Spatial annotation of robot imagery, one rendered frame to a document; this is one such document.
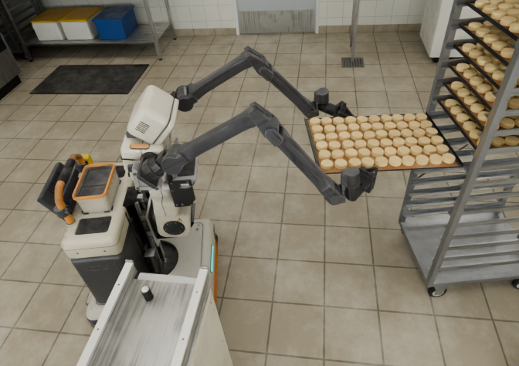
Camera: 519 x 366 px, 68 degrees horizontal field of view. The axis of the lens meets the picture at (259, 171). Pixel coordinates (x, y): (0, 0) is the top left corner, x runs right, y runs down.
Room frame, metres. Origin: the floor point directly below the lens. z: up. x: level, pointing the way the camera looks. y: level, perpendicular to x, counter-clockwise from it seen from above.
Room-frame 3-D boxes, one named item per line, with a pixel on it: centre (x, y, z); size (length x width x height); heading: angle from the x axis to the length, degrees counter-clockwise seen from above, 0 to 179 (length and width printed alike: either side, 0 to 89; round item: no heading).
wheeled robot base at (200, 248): (1.35, 0.65, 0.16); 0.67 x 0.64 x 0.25; 90
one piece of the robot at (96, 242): (1.35, 0.74, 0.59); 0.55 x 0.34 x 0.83; 0
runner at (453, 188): (1.54, -1.18, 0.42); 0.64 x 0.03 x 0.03; 90
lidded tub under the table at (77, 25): (5.14, 2.07, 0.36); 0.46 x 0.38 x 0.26; 169
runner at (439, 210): (1.54, -1.18, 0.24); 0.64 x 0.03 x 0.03; 90
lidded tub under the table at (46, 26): (5.22, 2.46, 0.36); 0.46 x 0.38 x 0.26; 167
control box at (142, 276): (0.84, 0.38, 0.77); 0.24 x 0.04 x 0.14; 78
